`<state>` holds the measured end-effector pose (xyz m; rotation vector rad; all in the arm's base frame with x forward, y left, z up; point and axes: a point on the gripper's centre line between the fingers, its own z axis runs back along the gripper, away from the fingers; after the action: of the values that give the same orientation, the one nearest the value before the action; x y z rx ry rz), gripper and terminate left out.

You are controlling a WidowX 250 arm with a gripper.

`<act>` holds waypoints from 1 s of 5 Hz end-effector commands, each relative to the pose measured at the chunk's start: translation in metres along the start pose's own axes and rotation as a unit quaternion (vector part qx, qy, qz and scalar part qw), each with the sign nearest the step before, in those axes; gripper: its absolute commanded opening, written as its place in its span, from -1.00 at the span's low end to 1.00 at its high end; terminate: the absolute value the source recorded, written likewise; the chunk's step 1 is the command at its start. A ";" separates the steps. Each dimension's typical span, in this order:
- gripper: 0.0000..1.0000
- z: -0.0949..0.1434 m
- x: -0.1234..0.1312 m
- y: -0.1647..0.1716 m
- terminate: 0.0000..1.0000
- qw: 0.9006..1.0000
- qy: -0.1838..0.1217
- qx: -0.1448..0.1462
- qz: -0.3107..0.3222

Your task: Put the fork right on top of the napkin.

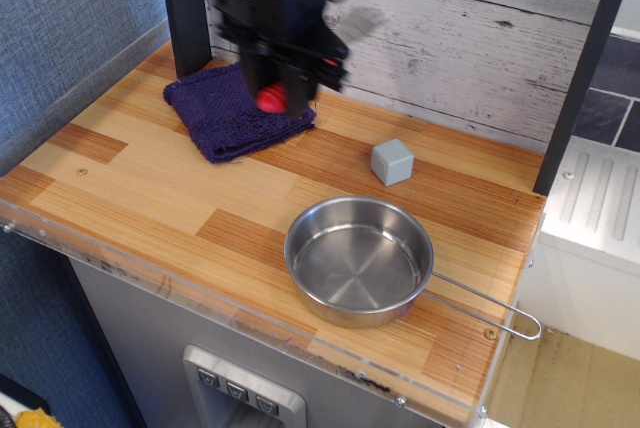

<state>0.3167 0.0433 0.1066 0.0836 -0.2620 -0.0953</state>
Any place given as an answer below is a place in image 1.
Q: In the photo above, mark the silver dispenser button panel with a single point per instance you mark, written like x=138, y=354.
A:
x=240, y=390

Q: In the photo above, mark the yellow object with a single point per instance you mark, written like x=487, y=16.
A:
x=36, y=419

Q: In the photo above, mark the stainless steel pan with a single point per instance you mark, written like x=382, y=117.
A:
x=362, y=262

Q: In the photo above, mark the grey cube block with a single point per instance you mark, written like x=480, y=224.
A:
x=392, y=162

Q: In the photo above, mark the dark post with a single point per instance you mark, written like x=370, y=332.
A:
x=190, y=37
x=594, y=46

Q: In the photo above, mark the grey toy fridge cabinet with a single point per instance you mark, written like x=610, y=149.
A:
x=150, y=337

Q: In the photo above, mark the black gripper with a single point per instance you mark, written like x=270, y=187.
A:
x=284, y=41

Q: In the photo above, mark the fork with red handle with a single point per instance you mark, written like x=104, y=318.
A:
x=356, y=25

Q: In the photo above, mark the dark right post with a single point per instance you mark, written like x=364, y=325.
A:
x=594, y=46

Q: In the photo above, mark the dark left post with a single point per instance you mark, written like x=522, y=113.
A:
x=190, y=37

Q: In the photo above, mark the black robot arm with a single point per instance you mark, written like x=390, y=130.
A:
x=286, y=50

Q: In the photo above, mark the purple folded cloth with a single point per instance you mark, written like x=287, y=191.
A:
x=223, y=120

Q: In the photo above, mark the clear acrylic edge guard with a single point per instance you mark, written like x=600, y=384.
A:
x=437, y=360

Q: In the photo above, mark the white toy sink unit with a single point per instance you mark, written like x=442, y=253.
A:
x=583, y=277

